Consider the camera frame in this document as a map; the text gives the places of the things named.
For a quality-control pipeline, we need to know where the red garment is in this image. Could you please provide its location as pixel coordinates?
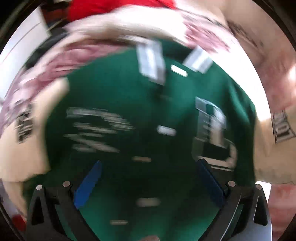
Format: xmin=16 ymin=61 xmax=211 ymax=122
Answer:
xmin=67 ymin=0 xmax=176 ymax=22

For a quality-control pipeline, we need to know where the floral fleece bed blanket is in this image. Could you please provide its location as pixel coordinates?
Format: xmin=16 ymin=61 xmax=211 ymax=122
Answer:
xmin=0 ymin=0 xmax=296 ymax=235

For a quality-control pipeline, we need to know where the green white varsity jacket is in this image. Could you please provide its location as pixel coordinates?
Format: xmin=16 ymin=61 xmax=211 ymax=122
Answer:
xmin=0 ymin=39 xmax=296 ymax=241

